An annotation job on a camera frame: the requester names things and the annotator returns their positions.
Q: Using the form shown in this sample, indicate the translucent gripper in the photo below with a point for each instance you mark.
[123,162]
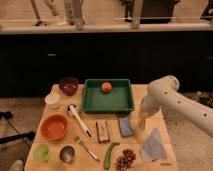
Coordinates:
[145,113]

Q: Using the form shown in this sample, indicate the yellow banana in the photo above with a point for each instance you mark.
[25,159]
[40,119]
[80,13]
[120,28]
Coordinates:
[141,125]

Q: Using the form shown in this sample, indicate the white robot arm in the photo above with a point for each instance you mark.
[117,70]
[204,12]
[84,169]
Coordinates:
[164,92]

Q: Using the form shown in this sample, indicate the metal cup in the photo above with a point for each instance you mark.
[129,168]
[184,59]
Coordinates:
[67,154]

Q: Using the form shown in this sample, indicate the small white cup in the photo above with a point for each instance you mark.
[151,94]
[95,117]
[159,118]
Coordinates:
[52,100]

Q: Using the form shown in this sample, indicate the light green cup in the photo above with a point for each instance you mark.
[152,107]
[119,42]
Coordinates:
[42,152]

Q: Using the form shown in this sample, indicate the blue sponge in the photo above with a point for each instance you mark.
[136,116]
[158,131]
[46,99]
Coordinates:
[125,127]

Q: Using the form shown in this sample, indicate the green plastic tray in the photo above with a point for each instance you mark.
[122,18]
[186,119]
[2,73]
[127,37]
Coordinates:
[118,101]

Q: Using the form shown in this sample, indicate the blue folded cloth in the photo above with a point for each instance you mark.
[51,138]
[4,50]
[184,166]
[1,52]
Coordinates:
[153,148]

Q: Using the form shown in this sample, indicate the brown rectangular block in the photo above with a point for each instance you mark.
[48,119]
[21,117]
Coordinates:
[102,131]

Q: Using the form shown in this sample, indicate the orange fruit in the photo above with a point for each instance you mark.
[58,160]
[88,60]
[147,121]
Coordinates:
[106,87]

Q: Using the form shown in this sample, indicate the bunch of red grapes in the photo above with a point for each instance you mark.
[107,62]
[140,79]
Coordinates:
[125,161]

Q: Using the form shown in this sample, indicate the green cucumber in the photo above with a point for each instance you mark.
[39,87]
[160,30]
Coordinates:
[107,158]

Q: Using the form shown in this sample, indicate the dark red bowl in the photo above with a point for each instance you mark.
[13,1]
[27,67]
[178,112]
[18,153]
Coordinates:
[68,85]

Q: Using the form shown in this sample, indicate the orange bowl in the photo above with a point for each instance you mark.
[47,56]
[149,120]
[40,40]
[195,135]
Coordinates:
[54,127]

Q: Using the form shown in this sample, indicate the white handled kitchen tool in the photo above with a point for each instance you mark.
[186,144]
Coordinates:
[73,112]

